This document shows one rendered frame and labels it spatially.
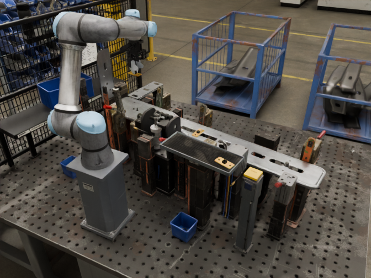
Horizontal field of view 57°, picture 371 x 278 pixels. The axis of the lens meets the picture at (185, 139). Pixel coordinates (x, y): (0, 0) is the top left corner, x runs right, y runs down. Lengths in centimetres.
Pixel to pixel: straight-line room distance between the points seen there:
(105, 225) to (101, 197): 19
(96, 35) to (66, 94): 29
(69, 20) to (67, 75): 22
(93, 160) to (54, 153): 94
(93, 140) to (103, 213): 39
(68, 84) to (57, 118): 16
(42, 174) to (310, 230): 160
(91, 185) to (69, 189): 53
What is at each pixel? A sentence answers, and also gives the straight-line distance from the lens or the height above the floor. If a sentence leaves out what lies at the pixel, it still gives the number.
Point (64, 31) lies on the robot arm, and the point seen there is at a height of 165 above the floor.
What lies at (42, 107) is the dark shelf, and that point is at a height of 103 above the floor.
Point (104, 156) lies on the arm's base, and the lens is 158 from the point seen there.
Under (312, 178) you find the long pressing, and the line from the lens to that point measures 177.
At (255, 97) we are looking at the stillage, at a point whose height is 37.
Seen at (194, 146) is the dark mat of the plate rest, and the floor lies 116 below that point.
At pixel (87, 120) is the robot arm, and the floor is 133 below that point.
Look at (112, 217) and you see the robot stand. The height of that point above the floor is 82.
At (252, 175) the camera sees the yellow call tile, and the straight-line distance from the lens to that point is 145.
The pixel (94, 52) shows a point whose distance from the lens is 262.
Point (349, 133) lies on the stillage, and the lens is 384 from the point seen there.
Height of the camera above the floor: 207
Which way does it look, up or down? 34 degrees down
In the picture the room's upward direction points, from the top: straight up
